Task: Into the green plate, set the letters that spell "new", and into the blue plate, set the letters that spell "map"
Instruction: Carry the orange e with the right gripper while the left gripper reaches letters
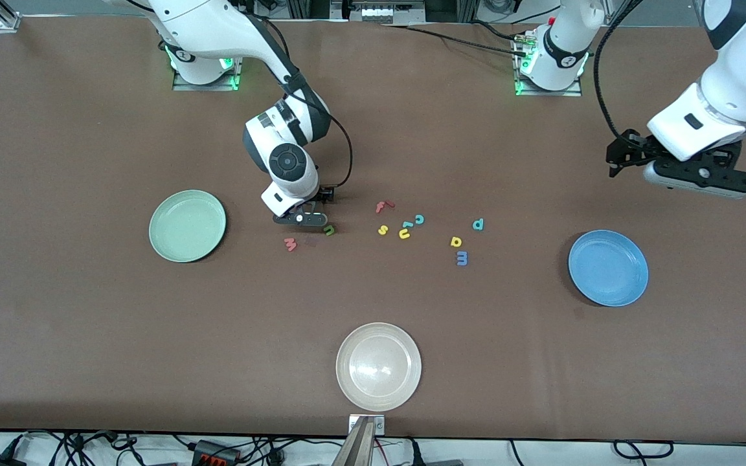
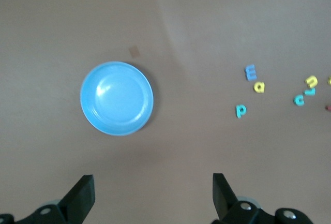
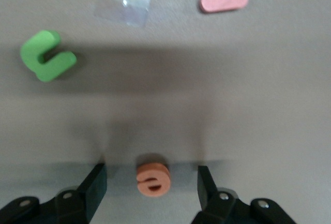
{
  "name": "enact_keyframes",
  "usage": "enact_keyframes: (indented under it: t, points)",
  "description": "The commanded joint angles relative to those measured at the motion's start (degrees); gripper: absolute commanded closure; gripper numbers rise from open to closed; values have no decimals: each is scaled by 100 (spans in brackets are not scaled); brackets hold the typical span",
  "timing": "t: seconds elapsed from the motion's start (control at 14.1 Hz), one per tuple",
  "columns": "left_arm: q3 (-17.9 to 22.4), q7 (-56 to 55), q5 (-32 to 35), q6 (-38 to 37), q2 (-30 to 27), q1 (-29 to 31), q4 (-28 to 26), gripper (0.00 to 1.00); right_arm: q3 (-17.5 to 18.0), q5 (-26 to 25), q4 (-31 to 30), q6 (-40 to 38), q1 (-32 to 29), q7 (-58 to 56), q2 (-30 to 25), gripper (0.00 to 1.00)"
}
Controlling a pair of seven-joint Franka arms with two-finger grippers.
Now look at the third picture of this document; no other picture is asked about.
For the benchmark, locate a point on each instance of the green foam letter n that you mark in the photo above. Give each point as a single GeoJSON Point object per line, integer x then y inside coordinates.
{"type": "Point", "coordinates": [38, 56]}

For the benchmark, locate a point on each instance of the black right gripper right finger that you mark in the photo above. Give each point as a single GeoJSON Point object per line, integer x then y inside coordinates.
{"type": "Point", "coordinates": [222, 200]}

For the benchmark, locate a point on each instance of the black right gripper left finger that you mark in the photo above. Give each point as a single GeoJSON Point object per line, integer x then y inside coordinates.
{"type": "Point", "coordinates": [77, 198]}

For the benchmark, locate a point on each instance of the orange foam letter e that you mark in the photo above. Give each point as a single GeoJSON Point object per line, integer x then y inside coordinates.
{"type": "Point", "coordinates": [153, 176]}

